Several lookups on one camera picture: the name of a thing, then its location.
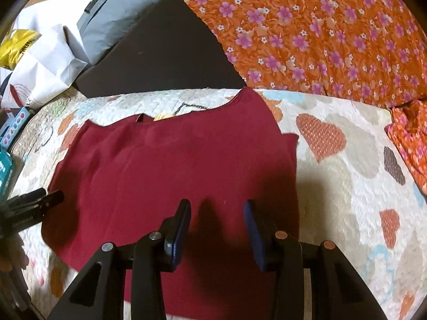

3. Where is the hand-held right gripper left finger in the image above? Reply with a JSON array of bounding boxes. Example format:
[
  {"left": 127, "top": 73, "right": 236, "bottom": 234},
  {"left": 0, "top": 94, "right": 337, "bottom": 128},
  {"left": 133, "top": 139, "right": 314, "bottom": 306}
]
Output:
[{"left": 47, "top": 199, "right": 192, "bottom": 320}]

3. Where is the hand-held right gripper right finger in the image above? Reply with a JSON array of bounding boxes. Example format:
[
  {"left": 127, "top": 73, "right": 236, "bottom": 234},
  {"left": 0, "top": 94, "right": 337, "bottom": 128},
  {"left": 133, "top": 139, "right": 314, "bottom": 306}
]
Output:
[{"left": 243, "top": 199, "right": 389, "bottom": 320}]

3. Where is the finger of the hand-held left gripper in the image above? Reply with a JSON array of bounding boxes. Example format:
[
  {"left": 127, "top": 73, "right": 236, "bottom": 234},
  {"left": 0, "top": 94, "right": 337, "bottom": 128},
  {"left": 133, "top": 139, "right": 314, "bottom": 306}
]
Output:
[
  {"left": 5, "top": 187, "right": 47, "bottom": 206},
  {"left": 18, "top": 190, "right": 65, "bottom": 215}
]

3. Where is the maroon long-sleeve shirt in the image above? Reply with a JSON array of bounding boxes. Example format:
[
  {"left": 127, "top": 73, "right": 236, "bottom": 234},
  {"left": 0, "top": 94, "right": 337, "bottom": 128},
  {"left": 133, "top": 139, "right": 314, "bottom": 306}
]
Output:
[{"left": 42, "top": 87, "right": 300, "bottom": 315}]

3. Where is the teal box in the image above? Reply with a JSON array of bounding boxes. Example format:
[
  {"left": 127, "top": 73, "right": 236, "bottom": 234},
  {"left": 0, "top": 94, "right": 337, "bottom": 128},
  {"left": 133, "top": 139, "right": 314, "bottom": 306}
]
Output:
[{"left": 0, "top": 148, "right": 16, "bottom": 204}]

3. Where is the blue box with coloured dots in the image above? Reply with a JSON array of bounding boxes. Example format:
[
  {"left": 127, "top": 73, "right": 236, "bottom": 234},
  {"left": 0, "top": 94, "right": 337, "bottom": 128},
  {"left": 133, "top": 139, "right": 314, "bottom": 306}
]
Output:
[{"left": 0, "top": 106, "right": 34, "bottom": 149}]

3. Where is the heart print quilted blanket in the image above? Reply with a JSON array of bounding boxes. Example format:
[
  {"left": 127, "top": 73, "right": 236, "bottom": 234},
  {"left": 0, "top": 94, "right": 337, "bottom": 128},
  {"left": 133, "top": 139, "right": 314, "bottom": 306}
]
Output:
[{"left": 11, "top": 87, "right": 427, "bottom": 320}]

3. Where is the white paper bag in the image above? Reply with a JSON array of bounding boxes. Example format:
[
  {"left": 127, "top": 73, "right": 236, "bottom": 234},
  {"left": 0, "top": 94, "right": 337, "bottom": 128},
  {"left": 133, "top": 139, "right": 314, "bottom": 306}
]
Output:
[{"left": 0, "top": 2, "right": 90, "bottom": 109}]

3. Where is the yellow plastic bag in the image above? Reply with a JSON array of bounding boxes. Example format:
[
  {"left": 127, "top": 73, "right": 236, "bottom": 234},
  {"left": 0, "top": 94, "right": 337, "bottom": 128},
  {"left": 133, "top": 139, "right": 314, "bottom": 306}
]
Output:
[{"left": 0, "top": 29, "right": 41, "bottom": 71}]

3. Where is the dark brown flat board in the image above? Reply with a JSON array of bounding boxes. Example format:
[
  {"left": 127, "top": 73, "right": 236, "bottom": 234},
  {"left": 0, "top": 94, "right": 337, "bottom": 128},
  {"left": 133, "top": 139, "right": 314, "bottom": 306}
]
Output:
[{"left": 73, "top": 0, "right": 248, "bottom": 99}]

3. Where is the grey fabric bag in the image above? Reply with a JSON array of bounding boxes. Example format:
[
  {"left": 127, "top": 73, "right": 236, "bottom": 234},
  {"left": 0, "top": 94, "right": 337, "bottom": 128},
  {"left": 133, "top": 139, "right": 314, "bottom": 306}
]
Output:
[{"left": 77, "top": 0, "right": 172, "bottom": 65}]

